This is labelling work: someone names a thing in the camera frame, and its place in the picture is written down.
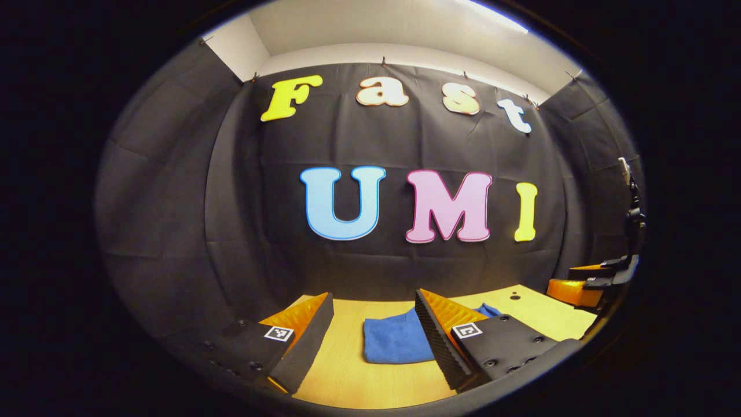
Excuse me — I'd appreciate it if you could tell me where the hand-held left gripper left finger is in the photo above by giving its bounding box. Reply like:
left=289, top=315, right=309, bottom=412
left=200, top=292, right=335, bottom=396

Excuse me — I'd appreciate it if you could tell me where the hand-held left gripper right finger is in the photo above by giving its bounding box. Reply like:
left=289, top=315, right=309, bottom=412
left=414, top=288, right=560, bottom=393

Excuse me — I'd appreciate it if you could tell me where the blue corduroy jacket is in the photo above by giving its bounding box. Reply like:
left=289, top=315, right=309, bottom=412
left=363, top=302, right=503, bottom=364

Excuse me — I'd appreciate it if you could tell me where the black backdrop cloth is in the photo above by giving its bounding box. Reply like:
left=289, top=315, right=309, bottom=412
left=94, top=38, right=643, bottom=348

